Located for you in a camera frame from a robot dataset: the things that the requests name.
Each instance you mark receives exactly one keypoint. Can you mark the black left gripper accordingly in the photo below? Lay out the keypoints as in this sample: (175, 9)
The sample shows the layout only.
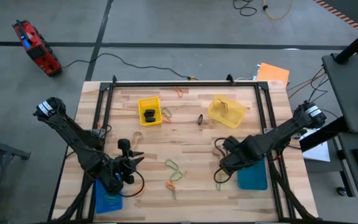
(124, 165)

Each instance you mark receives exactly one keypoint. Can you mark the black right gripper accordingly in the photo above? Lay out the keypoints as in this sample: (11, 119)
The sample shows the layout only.
(233, 158)

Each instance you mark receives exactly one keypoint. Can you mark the tan rubber band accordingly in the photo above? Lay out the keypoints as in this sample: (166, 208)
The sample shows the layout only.
(215, 105)
(133, 141)

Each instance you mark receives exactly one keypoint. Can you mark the green rubber band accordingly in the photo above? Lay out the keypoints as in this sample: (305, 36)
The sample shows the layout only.
(217, 187)
(170, 114)
(173, 195)
(110, 197)
(177, 168)
(182, 175)

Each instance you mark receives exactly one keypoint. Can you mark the black rubber band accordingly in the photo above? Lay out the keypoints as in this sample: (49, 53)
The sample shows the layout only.
(198, 119)
(150, 119)

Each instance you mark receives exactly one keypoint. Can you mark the small black box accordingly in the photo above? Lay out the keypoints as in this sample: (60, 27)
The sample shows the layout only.
(149, 113)

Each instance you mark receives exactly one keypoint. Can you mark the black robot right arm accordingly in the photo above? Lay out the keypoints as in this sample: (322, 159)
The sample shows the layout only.
(278, 135)

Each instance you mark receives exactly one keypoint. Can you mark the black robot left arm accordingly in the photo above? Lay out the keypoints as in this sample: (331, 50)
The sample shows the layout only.
(73, 137)

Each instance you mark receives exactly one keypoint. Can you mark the teal plastic basket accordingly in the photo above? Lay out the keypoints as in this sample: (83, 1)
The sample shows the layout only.
(256, 180)

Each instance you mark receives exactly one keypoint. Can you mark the translucent yellow basket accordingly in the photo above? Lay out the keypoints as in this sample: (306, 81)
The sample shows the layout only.
(238, 109)

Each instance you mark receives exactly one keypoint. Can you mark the yellow slotted plastic basket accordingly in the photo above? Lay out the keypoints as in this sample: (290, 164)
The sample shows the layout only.
(149, 104)

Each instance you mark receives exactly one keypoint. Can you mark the blue plastic basket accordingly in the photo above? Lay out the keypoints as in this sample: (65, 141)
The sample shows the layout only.
(104, 207)

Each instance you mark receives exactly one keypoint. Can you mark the white paper sheet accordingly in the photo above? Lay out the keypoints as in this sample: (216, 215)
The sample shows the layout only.
(320, 152)

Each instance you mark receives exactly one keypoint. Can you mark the black diagonal beam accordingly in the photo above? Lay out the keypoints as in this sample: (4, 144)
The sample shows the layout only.
(322, 135)
(353, 46)

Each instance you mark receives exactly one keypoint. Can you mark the orange paper folder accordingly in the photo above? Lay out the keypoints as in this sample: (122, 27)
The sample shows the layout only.
(272, 74)

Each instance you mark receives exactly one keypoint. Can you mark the black caster wheel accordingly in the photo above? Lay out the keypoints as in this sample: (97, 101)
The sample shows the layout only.
(341, 191)

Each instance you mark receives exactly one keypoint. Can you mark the grey metal stand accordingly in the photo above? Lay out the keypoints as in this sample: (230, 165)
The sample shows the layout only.
(5, 148)

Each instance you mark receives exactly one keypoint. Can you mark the grey side desk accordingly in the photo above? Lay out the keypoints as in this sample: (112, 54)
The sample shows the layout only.
(350, 87)

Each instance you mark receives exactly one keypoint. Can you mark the red power tool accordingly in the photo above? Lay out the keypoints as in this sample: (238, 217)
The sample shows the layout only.
(37, 49)

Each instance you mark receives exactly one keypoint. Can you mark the black mat with orange stripes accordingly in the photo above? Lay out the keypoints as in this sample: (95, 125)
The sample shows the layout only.
(353, 12)

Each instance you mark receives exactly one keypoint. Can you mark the black metal rig frame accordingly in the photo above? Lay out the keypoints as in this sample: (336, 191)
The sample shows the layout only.
(197, 84)

